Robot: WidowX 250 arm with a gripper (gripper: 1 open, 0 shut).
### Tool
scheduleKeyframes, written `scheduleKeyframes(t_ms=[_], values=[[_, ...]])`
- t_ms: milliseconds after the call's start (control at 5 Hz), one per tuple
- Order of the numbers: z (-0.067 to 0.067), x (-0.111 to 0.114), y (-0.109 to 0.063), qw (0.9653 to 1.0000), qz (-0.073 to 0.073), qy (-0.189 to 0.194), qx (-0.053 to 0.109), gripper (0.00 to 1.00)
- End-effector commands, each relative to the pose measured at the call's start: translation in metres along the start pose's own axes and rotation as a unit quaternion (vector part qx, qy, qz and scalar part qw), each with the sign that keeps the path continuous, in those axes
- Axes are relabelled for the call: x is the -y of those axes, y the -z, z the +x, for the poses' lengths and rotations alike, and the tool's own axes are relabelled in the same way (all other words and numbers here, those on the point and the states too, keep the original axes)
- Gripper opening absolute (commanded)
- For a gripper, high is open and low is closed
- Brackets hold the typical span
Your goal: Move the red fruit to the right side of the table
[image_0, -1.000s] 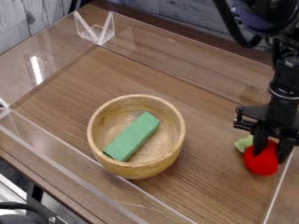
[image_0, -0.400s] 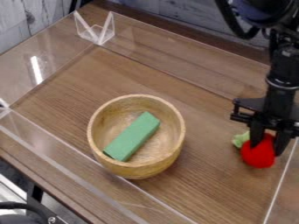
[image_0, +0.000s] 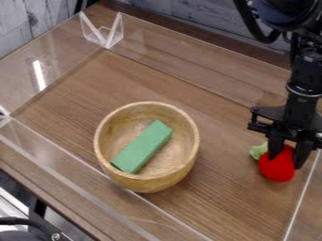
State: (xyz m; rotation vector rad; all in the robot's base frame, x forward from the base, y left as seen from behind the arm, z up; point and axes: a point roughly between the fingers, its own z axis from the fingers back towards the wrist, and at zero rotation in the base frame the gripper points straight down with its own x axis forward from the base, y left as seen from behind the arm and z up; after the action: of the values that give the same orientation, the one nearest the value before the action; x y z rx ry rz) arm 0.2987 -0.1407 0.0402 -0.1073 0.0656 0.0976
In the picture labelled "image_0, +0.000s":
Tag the black table frame bracket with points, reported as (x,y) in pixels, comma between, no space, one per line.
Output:
(43,213)

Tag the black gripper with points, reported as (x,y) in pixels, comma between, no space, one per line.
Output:
(293,121)

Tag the red plush strawberry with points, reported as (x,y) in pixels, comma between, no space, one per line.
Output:
(277,169)

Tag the clear acrylic tray wall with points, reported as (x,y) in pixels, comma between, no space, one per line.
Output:
(110,213)

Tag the green rectangular block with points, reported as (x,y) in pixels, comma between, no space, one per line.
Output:
(143,147)

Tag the wooden bowl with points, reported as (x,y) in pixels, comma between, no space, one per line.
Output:
(173,161)

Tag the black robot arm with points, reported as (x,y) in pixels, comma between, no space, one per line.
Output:
(294,21)

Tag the clear acrylic corner bracket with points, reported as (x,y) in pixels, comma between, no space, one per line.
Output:
(103,36)

